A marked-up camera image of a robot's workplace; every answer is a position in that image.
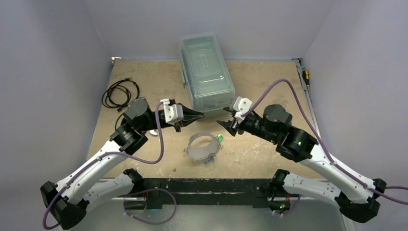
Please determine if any clear plastic storage box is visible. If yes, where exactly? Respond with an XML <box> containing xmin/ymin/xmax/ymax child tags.
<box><xmin>178</xmin><ymin>33</ymin><xmax>235</xmax><ymax>112</ymax></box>

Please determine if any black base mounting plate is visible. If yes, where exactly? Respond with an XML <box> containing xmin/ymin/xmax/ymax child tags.
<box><xmin>126</xmin><ymin>178</ymin><xmax>302</xmax><ymax>211</ymax></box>

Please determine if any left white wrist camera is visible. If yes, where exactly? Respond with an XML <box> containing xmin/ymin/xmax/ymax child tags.
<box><xmin>160</xmin><ymin>99</ymin><xmax>184</xmax><ymax>125</ymax></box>

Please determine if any coiled black cable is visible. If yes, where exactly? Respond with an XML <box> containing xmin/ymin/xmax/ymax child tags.
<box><xmin>102</xmin><ymin>78</ymin><xmax>140</xmax><ymax>110</ymax></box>

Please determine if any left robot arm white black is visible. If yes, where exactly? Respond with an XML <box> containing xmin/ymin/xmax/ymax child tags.
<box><xmin>40</xmin><ymin>98</ymin><xmax>204</xmax><ymax>230</ymax></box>

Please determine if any yellow black screwdriver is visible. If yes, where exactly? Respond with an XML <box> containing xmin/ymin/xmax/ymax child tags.
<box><xmin>302</xmin><ymin>70</ymin><xmax>310</xmax><ymax>88</ymax></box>

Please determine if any metal key organizer plate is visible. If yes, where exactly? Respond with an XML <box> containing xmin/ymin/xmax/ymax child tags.
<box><xmin>186</xmin><ymin>131</ymin><xmax>221</xmax><ymax>161</ymax></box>

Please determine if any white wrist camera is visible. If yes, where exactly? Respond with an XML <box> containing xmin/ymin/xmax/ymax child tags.
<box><xmin>230</xmin><ymin>96</ymin><xmax>253</xmax><ymax>123</ymax></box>
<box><xmin>160</xmin><ymin>99</ymin><xmax>184</xmax><ymax>125</ymax></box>

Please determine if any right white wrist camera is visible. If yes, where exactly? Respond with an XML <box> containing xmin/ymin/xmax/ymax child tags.
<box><xmin>230</xmin><ymin>96</ymin><xmax>253</xmax><ymax>123</ymax></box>

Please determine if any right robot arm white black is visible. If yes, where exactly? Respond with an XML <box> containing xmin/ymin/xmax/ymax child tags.
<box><xmin>217</xmin><ymin>104</ymin><xmax>386</xmax><ymax>223</ymax></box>

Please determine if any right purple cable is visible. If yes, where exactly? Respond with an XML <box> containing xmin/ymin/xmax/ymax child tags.
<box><xmin>245</xmin><ymin>78</ymin><xmax>408</xmax><ymax>218</ymax></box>

